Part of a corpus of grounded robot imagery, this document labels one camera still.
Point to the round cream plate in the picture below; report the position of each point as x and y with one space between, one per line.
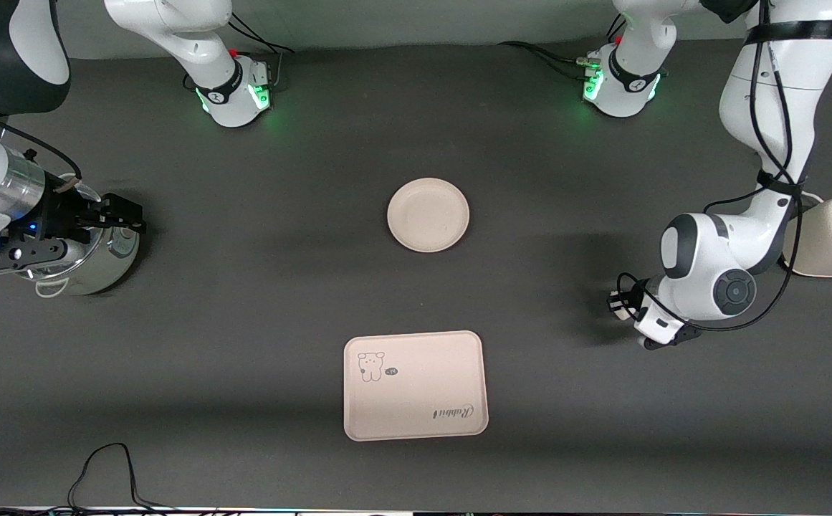
428 215

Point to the glass pot lid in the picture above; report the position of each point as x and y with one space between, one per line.
79 259

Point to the cream tray with rabbit print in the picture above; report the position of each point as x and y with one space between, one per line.
416 387

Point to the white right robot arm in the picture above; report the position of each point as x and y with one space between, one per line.
172 29

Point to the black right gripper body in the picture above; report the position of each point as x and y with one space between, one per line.
62 216

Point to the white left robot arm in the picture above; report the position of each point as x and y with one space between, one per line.
781 86

